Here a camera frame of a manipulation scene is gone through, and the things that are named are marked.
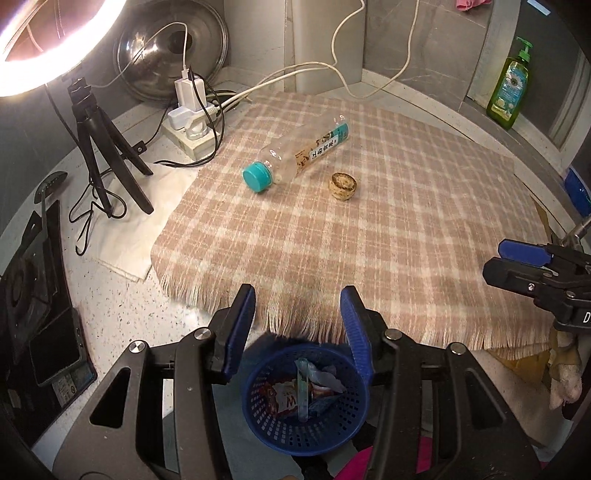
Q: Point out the red and white wrapper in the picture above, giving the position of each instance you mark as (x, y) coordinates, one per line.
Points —
(284, 399)

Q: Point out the blue plastic object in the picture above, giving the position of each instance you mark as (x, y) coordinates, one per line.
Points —
(577, 189)

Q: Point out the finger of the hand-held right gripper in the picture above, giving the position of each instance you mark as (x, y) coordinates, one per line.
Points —
(512, 277)
(521, 251)

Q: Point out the white paper towel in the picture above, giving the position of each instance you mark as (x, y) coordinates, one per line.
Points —
(138, 230)

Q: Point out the light blue wrapper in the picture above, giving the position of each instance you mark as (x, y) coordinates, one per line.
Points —
(304, 392)

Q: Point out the white power strip with chargers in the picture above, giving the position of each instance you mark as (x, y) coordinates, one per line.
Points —
(220, 124)

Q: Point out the white charger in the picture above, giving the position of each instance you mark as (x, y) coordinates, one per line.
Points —
(189, 92)

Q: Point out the clear bottle with teal cap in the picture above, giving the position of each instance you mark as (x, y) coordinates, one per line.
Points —
(286, 157)

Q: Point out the steel pot lid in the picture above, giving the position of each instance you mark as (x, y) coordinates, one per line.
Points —
(147, 69)

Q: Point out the black device with screen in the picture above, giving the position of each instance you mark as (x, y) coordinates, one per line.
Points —
(27, 277)

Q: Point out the silver metal rod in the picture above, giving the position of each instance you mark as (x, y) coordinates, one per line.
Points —
(577, 230)

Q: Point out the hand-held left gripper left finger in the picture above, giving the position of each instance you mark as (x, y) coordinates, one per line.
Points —
(240, 332)

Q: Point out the magenta cloth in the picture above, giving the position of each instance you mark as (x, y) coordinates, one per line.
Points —
(355, 466)

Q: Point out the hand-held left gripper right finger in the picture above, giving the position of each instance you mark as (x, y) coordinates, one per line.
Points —
(355, 332)

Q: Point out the black phone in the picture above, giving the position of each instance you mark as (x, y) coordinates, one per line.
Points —
(55, 346)

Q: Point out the green soap pump bottle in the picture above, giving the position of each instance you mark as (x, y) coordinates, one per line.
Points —
(508, 92)

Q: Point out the pink cloth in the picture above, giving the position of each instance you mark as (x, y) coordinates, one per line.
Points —
(471, 3)

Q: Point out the beige plaid cloth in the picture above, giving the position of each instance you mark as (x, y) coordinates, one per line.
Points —
(369, 254)

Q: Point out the white plug adapter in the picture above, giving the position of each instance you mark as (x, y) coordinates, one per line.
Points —
(180, 117)

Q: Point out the blue plastic basket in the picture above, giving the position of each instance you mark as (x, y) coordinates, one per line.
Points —
(277, 438)

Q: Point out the beige rag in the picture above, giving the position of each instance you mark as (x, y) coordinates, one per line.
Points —
(565, 378)

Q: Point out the black tripod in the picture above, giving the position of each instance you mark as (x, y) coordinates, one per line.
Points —
(90, 129)

